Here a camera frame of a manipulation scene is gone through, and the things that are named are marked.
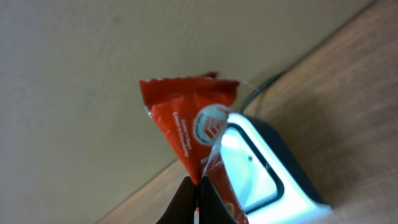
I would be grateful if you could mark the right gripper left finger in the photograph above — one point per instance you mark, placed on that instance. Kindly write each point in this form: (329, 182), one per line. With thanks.
(182, 206)

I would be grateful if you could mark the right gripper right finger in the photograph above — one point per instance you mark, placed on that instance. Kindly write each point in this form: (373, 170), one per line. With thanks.
(211, 208)

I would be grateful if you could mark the red coffee stick sachet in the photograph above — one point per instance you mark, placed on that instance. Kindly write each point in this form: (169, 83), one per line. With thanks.
(192, 113)

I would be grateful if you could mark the white barcode scanner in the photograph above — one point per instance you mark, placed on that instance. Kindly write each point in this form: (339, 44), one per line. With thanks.
(269, 183)

